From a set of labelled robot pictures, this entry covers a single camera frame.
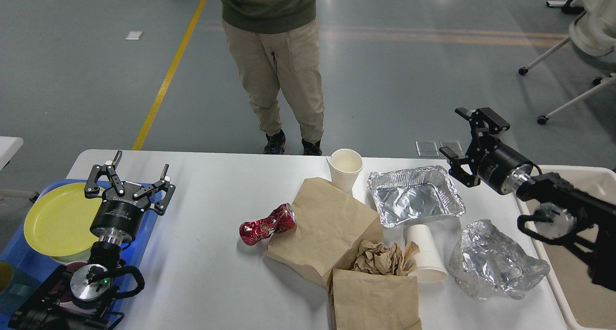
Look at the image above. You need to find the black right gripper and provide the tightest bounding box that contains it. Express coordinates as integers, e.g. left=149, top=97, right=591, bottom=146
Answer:
left=438, top=108, right=534, bottom=195

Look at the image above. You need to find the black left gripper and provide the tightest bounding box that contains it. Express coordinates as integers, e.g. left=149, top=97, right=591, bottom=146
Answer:
left=84, top=150, right=176, bottom=246

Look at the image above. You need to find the yellow plastic plate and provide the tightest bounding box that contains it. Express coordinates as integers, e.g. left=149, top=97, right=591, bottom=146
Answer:
left=24, top=183, right=102, bottom=257

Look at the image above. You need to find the pink mug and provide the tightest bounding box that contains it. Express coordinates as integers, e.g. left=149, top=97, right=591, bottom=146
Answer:
left=53, top=261, right=88, bottom=293

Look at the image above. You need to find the dark teal mug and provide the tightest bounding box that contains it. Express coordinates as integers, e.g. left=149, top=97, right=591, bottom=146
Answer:
left=0, top=261, right=39, bottom=315

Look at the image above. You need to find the large brown paper bag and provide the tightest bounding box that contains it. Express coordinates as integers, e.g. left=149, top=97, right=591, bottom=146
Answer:
left=265, top=178, right=384, bottom=290

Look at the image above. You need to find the small brown paper bag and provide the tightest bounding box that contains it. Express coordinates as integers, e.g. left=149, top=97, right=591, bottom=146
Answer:
left=332, top=269, right=422, bottom=330

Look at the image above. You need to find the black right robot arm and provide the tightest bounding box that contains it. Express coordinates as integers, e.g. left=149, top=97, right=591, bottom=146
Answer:
left=440, top=108, right=616, bottom=290

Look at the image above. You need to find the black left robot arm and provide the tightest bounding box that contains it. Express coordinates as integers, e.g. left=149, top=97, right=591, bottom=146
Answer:
left=7, top=151, right=176, bottom=330

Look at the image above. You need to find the pale green plate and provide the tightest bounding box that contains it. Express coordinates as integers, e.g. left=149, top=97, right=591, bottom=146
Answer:
left=49, top=250, right=90, bottom=265

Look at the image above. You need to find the aluminium foil tray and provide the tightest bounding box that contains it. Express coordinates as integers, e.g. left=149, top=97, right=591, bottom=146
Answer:
left=367, top=165, right=466, bottom=228

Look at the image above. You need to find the crumpled clear plastic wrap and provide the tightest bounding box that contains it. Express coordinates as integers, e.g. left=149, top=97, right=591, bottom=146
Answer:
left=448, top=219, right=551, bottom=300

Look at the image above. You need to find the blue plastic tray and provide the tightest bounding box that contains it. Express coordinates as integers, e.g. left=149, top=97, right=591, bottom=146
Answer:
left=0, top=179, right=159, bottom=330

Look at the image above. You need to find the lying white paper cup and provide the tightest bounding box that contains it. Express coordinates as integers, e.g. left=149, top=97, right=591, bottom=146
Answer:
left=403, top=224, right=448, bottom=283

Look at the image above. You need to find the white side table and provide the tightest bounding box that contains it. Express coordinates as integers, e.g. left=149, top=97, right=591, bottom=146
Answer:
left=0, top=136, right=24, bottom=169

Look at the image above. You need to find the upright white paper cup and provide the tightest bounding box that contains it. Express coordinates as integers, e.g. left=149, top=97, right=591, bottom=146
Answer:
left=326, top=149, right=363, bottom=196

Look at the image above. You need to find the crumpled brown paper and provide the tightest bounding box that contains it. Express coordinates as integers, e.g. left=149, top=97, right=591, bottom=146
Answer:
left=351, top=240, right=421, bottom=277

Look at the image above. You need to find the crushed red soda can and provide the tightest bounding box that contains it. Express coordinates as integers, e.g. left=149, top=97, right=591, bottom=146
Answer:
left=238, top=203, right=297, bottom=245

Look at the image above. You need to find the office chair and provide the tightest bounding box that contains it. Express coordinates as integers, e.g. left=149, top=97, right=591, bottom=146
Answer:
left=517, top=37, right=615, bottom=126

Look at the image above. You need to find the beige plastic bin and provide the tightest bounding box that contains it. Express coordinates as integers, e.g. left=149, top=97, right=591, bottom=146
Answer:
left=532, top=165, right=616, bottom=330

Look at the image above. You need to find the person in green sweater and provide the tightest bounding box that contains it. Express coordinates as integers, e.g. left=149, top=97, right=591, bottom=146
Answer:
left=220, top=0, right=325, bottom=155

